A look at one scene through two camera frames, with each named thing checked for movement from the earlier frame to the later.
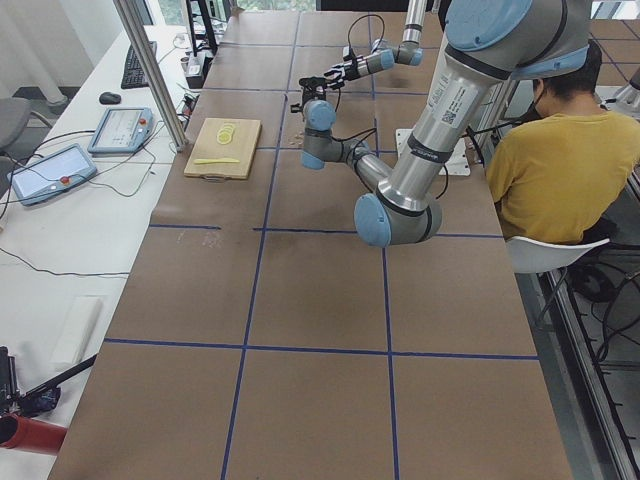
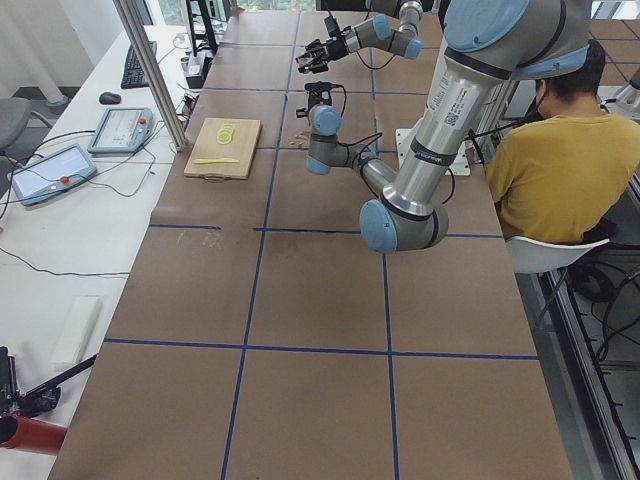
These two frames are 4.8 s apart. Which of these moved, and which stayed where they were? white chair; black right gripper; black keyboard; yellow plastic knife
Moved: black right gripper
Stayed: white chair; yellow plastic knife; black keyboard
